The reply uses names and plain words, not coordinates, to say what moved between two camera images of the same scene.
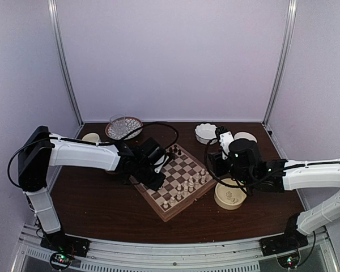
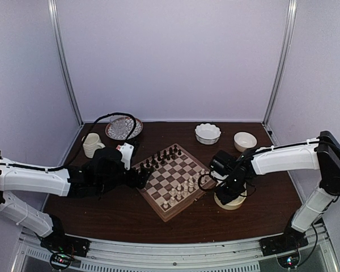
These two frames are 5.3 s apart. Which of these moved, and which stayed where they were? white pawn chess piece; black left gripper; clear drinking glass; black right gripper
Moved: black right gripper; black left gripper
Stayed: clear drinking glass; white pawn chess piece
